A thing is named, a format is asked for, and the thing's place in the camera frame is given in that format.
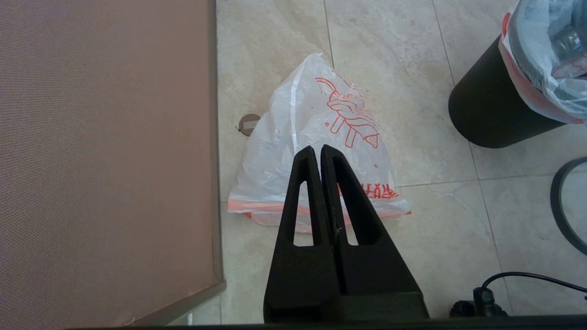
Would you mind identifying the black round trash bin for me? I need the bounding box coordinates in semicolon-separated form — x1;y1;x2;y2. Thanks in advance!
448;34;567;149

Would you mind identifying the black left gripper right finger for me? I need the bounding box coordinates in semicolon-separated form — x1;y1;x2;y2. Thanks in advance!
320;144;422;296

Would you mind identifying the grey bin rim ring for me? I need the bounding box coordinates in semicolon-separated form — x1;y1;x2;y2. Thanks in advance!
550;157;587;256

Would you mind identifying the black cable with plug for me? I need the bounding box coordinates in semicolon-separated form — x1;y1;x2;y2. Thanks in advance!
449;272;587;318

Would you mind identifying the labelled clear plastic bottle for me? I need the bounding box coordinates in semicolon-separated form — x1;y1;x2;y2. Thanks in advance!
553;27;587;60

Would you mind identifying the new white orange-print bag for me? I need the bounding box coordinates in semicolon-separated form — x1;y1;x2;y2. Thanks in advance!
227;53;412;233

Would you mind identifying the used white red-drawstring trash bag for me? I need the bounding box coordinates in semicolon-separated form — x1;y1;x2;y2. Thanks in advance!
499;0;587;125

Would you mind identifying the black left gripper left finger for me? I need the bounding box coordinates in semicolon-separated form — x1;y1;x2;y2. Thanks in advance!
263;146;341;323

